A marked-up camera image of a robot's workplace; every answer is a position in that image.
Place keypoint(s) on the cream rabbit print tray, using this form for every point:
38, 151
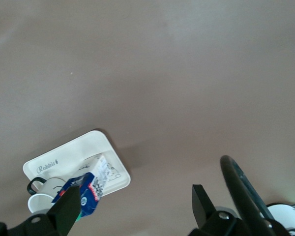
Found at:
71, 155

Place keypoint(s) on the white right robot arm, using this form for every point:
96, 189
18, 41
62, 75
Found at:
287, 216

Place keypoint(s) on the blue milk carton green cap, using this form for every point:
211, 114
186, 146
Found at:
96, 177

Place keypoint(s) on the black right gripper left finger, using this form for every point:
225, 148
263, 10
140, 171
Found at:
64, 211

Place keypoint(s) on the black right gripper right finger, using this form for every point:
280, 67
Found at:
206, 211

